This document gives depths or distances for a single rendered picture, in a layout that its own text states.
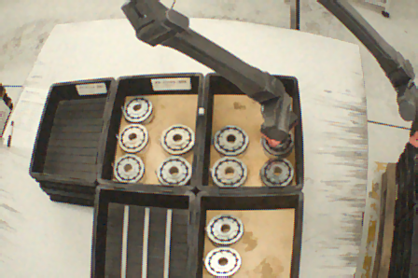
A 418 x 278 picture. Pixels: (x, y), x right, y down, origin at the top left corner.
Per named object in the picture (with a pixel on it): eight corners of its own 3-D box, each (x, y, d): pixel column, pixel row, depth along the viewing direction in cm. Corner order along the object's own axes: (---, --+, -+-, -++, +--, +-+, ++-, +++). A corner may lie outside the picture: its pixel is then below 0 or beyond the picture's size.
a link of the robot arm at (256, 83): (169, 4, 91) (137, 22, 98) (165, 20, 89) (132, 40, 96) (285, 79, 120) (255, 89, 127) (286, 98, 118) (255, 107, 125)
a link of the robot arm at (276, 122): (274, 75, 117) (249, 83, 123) (271, 111, 111) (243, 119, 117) (299, 101, 124) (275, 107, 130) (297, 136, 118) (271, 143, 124)
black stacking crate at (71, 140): (59, 101, 162) (51, 84, 152) (121, 96, 159) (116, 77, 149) (39, 189, 141) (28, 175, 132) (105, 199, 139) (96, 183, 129)
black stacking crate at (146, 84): (122, 96, 159) (117, 77, 149) (206, 94, 156) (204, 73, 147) (106, 199, 139) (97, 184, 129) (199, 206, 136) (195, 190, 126)
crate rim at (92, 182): (52, 87, 153) (50, 83, 151) (118, 80, 151) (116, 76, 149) (30, 178, 133) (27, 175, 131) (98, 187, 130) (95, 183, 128)
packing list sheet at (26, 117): (22, 87, 183) (22, 86, 183) (54, 88, 180) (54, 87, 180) (0, 143, 167) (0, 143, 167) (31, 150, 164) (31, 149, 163)
